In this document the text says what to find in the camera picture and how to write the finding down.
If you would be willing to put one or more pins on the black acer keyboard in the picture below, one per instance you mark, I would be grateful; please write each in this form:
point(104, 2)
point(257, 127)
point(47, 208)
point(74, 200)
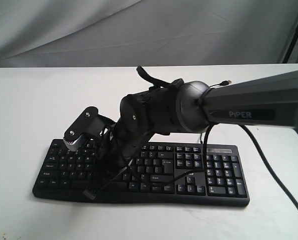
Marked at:
point(162, 172)

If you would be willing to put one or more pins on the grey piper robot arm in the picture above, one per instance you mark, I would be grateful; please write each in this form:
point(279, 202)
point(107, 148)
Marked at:
point(188, 107)

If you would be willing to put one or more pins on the grey fabric backdrop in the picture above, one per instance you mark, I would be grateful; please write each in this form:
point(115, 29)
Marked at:
point(151, 33)

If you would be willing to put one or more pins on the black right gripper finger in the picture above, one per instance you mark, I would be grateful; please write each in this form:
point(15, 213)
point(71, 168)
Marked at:
point(95, 186)

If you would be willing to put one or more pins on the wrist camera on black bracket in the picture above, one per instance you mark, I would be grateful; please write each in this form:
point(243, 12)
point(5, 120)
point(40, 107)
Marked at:
point(89, 125)

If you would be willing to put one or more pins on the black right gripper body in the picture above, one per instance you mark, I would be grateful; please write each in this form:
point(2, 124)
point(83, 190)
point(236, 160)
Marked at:
point(116, 144)

